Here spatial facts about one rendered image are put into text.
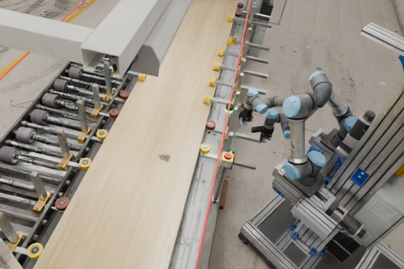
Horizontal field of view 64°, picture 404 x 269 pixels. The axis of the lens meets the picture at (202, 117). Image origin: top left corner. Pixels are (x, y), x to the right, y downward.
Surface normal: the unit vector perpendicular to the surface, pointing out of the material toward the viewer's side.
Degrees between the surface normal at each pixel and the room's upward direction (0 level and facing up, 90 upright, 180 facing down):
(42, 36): 90
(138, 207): 0
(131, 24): 0
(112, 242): 0
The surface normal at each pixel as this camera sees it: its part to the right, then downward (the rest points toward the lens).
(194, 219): 0.12, -0.69
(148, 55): -0.19, 0.68
